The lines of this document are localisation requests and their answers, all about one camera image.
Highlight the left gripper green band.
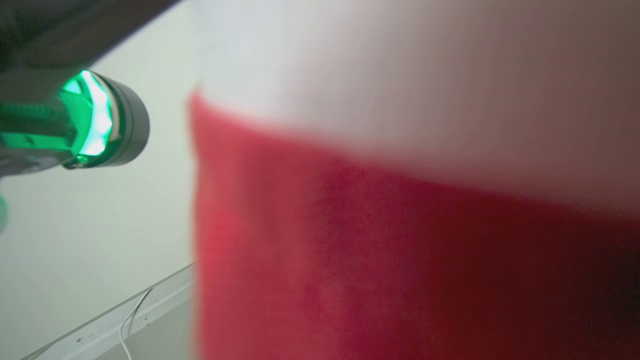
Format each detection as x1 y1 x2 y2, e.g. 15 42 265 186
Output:
0 69 151 177

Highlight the red clothing item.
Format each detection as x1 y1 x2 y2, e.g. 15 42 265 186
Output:
187 90 640 360

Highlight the thin white cable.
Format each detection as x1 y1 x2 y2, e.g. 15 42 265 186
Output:
118 287 154 360

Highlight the white wall baseboard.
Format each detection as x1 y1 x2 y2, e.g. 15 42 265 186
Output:
20 261 197 360

